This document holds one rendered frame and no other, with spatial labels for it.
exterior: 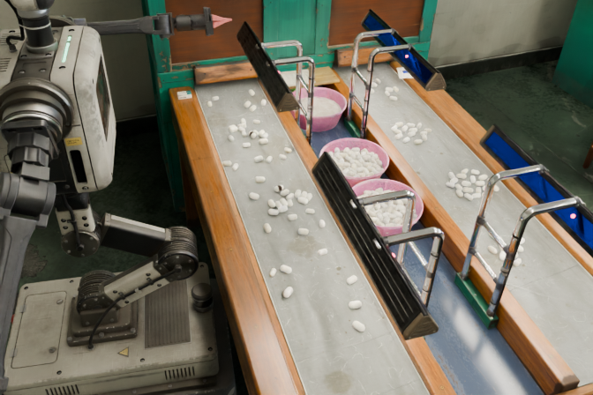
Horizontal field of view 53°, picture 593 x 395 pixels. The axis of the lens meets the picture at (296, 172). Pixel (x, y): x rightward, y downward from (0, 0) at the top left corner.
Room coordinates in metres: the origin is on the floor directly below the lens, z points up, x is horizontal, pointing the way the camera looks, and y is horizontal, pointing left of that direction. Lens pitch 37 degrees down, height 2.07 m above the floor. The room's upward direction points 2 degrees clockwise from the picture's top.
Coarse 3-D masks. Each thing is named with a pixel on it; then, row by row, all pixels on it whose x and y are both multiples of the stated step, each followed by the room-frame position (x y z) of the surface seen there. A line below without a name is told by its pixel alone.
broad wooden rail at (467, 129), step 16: (400, 64) 2.66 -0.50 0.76; (432, 96) 2.35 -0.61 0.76; (448, 96) 2.36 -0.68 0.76; (448, 112) 2.22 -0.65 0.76; (464, 112) 2.22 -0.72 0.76; (464, 128) 2.09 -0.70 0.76; (480, 128) 2.09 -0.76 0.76; (512, 192) 1.69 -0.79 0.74; (544, 224) 1.51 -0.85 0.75; (560, 240) 1.44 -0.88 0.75; (576, 256) 1.36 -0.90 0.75; (592, 272) 1.29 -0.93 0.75
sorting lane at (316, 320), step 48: (240, 96) 2.34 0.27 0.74; (240, 144) 1.96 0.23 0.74; (288, 144) 1.97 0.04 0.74; (240, 192) 1.65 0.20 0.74; (288, 240) 1.41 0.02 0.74; (336, 240) 1.41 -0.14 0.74; (336, 288) 1.20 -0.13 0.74; (288, 336) 1.03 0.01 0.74; (336, 336) 1.03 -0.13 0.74; (384, 336) 1.04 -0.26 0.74; (336, 384) 0.88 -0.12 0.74; (384, 384) 0.88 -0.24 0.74
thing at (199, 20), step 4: (204, 8) 2.06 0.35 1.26; (204, 12) 2.08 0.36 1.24; (192, 16) 2.06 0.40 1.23; (196, 16) 2.06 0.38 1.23; (200, 16) 2.06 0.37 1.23; (204, 16) 2.06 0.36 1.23; (192, 20) 2.04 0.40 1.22; (196, 20) 2.05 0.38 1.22; (200, 20) 2.05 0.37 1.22; (204, 20) 2.05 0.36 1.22; (208, 20) 2.06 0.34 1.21; (196, 24) 2.04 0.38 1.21; (200, 24) 2.05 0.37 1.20; (204, 24) 2.05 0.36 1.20; (192, 28) 2.04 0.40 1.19; (196, 28) 2.04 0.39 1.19; (200, 28) 2.05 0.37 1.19; (204, 28) 2.05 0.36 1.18
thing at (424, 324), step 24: (312, 168) 1.37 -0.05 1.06; (336, 168) 1.30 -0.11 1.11; (336, 192) 1.24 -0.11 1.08; (336, 216) 1.18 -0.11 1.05; (360, 216) 1.12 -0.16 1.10; (360, 240) 1.06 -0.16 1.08; (384, 264) 0.96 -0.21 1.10; (384, 288) 0.91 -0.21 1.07; (408, 288) 0.88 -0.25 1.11; (408, 312) 0.83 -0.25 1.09; (408, 336) 0.79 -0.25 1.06
